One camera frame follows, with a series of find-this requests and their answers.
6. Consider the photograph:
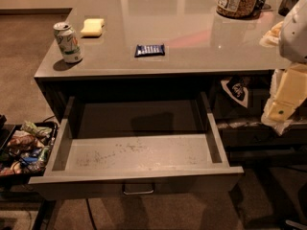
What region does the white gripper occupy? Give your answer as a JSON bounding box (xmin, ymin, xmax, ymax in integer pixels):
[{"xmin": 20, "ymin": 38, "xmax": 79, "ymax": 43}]
[{"xmin": 261, "ymin": 63, "xmax": 307, "ymax": 135}]

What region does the large nut jar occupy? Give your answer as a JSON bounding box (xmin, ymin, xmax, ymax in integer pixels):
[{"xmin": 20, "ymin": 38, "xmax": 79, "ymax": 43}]
[{"xmin": 217, "ymin": 0, "xmax": 257, "ymax": 18}]

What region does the grey middle right drawer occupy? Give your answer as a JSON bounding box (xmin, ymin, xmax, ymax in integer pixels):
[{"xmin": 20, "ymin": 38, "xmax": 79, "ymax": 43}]
[{"xmin": 217, "ymin": 123, "xmax": 307, "ymax": 148}]

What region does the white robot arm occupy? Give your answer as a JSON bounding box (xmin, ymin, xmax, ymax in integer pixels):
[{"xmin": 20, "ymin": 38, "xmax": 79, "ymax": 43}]
[{"xmin": 260, "ymin": 0, "xmax": 307, "ymax": 135}]

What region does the yellow sponge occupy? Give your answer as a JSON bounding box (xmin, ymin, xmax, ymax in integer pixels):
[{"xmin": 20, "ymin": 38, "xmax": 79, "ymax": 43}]
[{"xmin": 81, "ymin": 18, "xmax": 105, "ymax": 37}]

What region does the grey top right drawer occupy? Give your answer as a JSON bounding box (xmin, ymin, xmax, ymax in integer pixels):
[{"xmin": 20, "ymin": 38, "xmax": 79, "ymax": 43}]
[{"xmin": 209, "ymin": 76, "xmax": 271, "ymax": 119}]

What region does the green white soda can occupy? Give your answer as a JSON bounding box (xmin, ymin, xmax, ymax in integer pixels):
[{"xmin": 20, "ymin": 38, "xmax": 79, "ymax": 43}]
[{"xmin": 53, "ymin": 22, "xmax": 83, "ymax": 63}]

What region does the grey drawer cabinet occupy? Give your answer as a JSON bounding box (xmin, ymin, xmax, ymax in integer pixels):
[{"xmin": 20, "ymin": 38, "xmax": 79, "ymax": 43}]
[{"xmin": 34, "ymin": 0, "xmax": 307, "ymax": 177}]

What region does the black snack tray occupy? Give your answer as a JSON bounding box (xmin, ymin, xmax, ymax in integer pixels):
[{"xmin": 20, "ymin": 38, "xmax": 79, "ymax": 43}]
[{"xmin": 0, "ymin": 122, "xmax": 58, "ymax": 187}]

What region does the grey drawer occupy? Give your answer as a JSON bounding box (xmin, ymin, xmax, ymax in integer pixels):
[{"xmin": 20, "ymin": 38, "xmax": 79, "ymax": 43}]
[
  {"xmin": 209, "ymin": 76, "xmax": 271, "ymax": 119},
  {"xmin": 217, "ymin": 123, "xmax": 307, "ymax": 148},
  {"xmin": 30, "ymin": 93, "xmax": 244, "ymax": 200}
]

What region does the blue candy bar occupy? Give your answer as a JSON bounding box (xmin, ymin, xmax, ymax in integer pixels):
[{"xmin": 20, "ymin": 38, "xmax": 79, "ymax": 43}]
[{"xmin": 134, "ymin": 44, "xmax": 165, "ymax": 58}]

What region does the black floor cable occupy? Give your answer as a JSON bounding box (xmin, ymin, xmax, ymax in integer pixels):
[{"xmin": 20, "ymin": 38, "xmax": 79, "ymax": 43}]
[{"xmin": 84, "ymin": 198, "xmax": 99, "ymax": 230}]

